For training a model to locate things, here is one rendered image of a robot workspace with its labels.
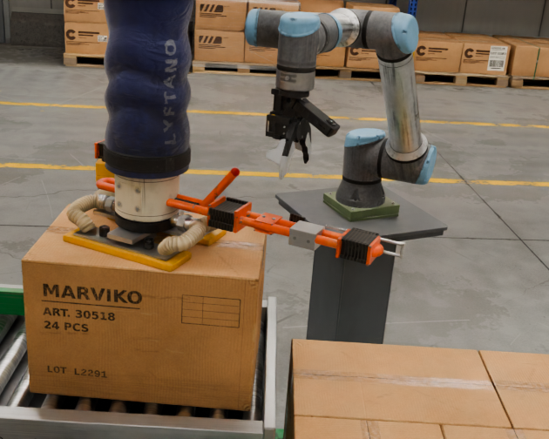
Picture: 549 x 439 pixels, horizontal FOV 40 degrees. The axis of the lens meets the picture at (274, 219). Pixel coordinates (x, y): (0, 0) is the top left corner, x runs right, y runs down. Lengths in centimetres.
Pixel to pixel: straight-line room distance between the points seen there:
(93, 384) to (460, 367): 110
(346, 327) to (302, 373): 78
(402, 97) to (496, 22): 862
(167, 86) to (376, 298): 148
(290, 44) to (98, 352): 94
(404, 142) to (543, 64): 744
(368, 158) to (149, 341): 118
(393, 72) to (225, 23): 667
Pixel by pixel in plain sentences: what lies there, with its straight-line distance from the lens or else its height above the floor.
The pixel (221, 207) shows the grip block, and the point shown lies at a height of 110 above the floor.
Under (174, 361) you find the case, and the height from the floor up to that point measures 69.
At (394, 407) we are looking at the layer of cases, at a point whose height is 54.
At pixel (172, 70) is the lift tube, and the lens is 187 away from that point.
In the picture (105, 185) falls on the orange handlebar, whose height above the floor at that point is 109.
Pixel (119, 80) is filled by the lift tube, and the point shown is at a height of 140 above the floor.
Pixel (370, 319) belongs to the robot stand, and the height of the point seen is 32.
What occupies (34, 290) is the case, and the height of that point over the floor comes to 87.
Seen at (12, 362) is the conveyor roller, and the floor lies 54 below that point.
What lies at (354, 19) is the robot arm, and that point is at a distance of 235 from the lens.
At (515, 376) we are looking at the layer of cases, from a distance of 244.
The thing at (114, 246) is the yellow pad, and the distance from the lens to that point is 199.
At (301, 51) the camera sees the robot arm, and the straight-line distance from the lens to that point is 172.
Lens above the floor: 179
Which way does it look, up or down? 22 degrees down
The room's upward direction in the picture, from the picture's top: 4 degrees clockwise
